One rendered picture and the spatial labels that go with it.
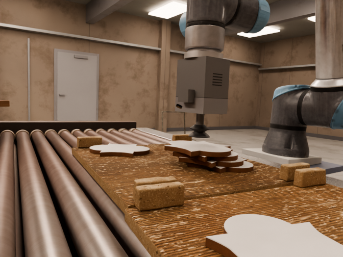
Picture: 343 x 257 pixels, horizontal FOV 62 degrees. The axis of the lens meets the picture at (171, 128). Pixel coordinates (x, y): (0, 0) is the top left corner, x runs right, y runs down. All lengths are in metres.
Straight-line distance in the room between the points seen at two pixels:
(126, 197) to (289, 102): 0.71
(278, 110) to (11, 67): 7.10
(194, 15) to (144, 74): 8.15
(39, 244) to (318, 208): 0.33
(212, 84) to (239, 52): 10.67
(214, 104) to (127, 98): 7.92
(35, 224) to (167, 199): 0.15
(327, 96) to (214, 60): 0.46
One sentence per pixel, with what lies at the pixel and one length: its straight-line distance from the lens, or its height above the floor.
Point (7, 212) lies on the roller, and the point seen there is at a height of 0.92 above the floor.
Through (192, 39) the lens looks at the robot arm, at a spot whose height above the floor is 1.18.
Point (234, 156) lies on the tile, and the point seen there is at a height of 0.96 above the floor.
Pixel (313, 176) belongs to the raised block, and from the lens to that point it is 0.51.
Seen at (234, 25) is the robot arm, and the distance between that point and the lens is 0.63.
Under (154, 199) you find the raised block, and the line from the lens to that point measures 0.34.
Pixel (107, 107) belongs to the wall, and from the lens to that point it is 8.20.
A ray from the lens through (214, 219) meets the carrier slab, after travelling 0.33.
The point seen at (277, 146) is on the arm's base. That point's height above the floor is 0.93.
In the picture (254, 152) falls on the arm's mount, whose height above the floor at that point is 0.90.
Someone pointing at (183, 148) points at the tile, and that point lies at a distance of 0.53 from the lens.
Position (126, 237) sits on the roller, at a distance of 0.35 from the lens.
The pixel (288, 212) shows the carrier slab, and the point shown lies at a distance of 0.38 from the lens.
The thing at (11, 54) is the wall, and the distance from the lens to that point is 7.72.
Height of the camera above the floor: 1.07
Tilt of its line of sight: 6 degrees down
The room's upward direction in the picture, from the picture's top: 3 degrees clockwise
